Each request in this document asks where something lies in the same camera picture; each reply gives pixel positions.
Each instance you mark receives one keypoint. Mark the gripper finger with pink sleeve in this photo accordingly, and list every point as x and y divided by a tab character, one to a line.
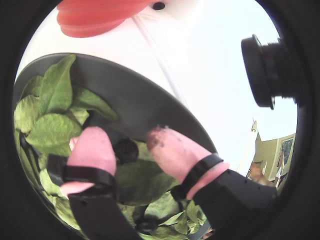
175	160
92	150

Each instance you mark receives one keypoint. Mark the dark blueberry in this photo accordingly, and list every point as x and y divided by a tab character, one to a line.
127	150
147	226

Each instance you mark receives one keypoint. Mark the dark grey round bowl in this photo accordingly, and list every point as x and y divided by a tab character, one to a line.
140	100

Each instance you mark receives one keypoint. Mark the pile of green leaves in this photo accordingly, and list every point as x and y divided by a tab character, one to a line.
55	85

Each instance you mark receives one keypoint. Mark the red collapsible silicone cup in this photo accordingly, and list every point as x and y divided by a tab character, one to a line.
95	20

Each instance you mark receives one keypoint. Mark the brown wooden furniture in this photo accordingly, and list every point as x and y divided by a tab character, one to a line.
260	172

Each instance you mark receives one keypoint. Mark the small black round object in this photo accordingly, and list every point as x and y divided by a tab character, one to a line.
158	5

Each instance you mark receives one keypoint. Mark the black camera lens module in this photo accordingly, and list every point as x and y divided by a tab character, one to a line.
260	75

